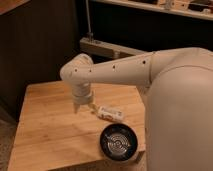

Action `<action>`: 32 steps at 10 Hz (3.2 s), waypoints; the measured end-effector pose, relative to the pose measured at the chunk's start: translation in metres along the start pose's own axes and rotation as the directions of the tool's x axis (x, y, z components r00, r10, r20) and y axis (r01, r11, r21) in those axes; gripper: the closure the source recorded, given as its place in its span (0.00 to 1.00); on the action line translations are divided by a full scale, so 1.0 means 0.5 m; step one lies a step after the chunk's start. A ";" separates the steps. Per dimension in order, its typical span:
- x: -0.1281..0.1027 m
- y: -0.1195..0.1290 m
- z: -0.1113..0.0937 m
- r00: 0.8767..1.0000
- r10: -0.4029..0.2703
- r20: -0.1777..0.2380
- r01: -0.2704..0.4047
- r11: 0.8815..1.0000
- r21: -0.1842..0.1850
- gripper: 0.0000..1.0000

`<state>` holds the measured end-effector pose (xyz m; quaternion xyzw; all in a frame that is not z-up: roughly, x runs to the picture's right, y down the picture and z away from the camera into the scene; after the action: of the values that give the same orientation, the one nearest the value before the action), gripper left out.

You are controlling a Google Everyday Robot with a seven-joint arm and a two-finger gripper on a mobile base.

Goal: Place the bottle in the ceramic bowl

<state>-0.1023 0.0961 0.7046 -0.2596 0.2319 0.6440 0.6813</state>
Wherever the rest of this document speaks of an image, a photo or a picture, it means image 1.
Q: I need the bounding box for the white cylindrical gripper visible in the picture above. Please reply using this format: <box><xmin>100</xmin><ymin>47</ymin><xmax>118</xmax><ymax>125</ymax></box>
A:
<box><xmin>72</xmin><ymin>83</ymin><xmax>97</xmax><ymax>113</ymax></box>

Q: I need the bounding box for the small clear labelled bottle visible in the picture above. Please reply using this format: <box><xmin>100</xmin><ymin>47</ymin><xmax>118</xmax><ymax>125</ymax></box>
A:
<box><xmin>92</xmin><ymin>105</ymin><xmax>124</xmax><ymax>122</ymax></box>

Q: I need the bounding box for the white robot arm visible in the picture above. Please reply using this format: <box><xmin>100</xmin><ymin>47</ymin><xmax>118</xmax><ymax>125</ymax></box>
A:
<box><xmin>60</xmin><ymin>47</ymin><xmax>213</xmax><ymax>171</ymax></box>

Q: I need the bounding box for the black ceramic bowl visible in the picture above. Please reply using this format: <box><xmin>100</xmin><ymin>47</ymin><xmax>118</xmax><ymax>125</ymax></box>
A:
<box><xmin>99</xmin><ymin>123</ymin><xmax>138</xmax><ymax>162</ymax></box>

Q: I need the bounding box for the wooden table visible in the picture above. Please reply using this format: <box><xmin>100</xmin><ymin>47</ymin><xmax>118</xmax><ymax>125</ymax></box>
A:
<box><xmin>8</xmin><ymin>81</ymin><xmax>145</xmax><ymax>171</ymax></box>

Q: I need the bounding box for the vertical metal pole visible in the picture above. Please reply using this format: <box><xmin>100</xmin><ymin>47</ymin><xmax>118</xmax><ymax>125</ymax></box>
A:
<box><xmin>85</xmin><ymin>0</ymin><xmax>94</xmax><ymax>42</ymax></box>

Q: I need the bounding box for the wooden shelf with items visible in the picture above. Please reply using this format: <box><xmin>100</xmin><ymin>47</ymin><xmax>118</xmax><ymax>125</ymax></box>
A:
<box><xmin>93</xmin><ymin>0</ymin><xmax>213</xmax><ymax>21</ymax></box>

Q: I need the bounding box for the grey metal rail beam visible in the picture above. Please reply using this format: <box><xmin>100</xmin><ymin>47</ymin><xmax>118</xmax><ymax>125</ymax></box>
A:
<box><xmin>80</xmin><ymin>37</ymin><xmax>143</xmax><ymax>59</ymax></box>

